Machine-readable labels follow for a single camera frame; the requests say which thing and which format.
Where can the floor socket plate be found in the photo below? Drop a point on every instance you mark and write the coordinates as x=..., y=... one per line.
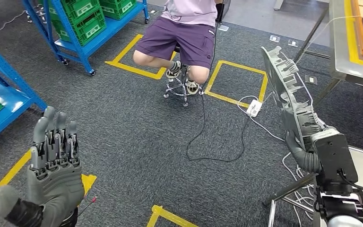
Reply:
x=310, y=80
x=274, y=38
x=223, y=28
x=293, y=43

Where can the silver plastic hubcap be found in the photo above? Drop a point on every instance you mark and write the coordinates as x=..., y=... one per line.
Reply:
x=281, y=84

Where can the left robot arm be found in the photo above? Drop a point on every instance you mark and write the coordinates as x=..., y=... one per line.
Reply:
x=70, y=221

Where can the yellow tape square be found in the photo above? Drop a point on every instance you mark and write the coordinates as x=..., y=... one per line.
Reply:
x=212, y=78
x=3, y=185
x=122, y=58
x=169, y=216

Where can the white power strip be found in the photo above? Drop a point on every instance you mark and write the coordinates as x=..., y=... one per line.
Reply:
x=254, y=108

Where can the yellow tape strip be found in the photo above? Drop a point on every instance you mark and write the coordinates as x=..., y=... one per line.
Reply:
x=350, y=37

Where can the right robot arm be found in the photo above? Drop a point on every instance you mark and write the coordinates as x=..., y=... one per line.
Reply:
x=341, y=203

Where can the chrome swivel stool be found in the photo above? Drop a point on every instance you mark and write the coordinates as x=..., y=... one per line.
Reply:
x=181, y=87

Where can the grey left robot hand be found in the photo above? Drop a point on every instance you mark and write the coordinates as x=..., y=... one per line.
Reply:
x=56, y=188

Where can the person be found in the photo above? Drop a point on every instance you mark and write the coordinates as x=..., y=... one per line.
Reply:
x=181, y=40

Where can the steel table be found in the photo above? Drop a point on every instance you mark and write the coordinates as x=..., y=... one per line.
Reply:
x=341, y=47

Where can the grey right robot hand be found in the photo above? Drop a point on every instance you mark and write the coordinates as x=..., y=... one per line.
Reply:
x=303, y=159

